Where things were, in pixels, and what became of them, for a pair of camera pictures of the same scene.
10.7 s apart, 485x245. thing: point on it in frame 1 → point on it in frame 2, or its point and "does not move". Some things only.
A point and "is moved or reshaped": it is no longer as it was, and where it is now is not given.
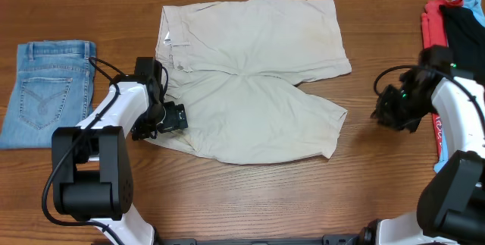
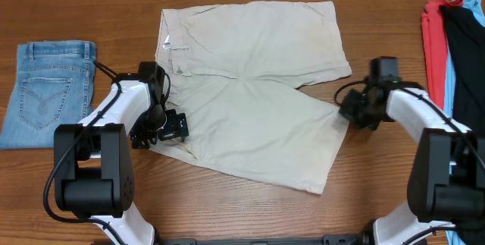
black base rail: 331,239 does not move
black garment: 466,36 does not move
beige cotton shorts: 235,67 is moved or reshaped
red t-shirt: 434,34 does not move
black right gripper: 383,113 → 345,110
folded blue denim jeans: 53,87 does not move
